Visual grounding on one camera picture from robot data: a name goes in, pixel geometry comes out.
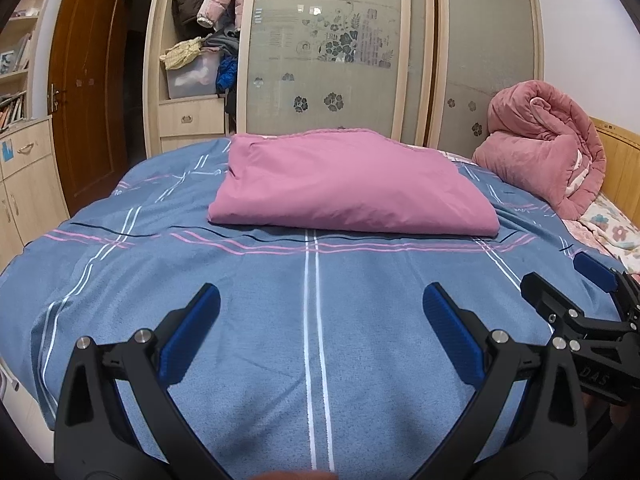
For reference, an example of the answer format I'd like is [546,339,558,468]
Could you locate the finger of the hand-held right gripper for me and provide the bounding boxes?
[520,272,638,342]
[572,251,640,306]

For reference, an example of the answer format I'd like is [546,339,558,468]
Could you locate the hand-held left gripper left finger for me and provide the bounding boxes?
[54,282,223,480]

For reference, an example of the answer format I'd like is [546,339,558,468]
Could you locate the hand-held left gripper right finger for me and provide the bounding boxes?
[422,281,588,480]

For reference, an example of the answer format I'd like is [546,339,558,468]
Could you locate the pink and white hooded jacket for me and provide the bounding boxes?
[207,128,501,237]

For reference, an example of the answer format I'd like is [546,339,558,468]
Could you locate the grey clothes pile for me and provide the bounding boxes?
[202,27,241,58]

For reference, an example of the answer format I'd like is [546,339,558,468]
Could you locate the person's right hand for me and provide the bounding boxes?
[582,392,638,433]

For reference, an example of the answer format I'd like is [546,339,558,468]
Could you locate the person's left hand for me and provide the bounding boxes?
[260,470,336,480]

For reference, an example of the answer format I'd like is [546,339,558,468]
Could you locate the floral pillow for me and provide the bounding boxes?
[562,192,640,273]

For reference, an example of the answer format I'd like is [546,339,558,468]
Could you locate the blue striped bed sheet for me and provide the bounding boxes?
[0,137,631,476]

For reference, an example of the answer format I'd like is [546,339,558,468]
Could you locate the wooden headboard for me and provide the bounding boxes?
[590,116,640,221]

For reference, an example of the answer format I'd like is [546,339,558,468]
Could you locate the rolled pink quilt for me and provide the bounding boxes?
[472,80,607,220]

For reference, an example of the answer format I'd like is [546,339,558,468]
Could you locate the light wooden wardrobe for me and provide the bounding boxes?
[143,0,546,161]

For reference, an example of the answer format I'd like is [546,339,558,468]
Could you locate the light wooden bookshelf cabinet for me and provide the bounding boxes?
[0,0,71,261]

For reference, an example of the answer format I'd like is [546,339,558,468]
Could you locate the brown wooden door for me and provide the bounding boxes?
[48,0,128,203]

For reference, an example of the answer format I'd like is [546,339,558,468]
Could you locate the clear plastic storage box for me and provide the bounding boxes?
[165,55,221,101]

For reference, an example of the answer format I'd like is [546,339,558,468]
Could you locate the frosted sliding door small flowers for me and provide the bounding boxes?
[425,0,546,148]

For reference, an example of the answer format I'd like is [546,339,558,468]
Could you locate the blue crumpled garment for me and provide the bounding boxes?
[216,55,238,95]

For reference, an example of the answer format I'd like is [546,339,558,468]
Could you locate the beige crumpled cloth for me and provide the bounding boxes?
[160,36,205,70]

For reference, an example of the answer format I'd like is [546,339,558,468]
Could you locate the row of books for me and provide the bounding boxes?
[0,91,28,131]

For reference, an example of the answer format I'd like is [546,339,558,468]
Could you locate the frosted flower-print sliding door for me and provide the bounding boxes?
[235,0,436,141]

